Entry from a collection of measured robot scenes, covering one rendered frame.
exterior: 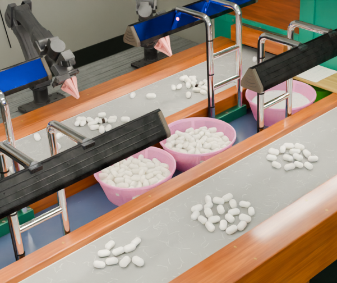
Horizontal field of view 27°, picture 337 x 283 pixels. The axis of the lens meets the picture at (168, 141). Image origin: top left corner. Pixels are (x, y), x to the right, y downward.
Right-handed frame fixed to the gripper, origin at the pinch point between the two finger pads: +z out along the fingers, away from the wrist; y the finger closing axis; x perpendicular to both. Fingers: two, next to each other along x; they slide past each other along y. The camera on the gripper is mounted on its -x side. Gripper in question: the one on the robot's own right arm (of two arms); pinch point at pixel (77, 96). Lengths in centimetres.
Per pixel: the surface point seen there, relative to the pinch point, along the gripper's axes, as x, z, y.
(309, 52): -72, 43, 36
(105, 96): 5.7, 2.4, 14.1
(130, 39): -32.9, 0.4, 11.0
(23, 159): -71, 37, -64
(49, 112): 7.6, -1.1, -9.7
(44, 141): 0.7, 10.9, -21.0
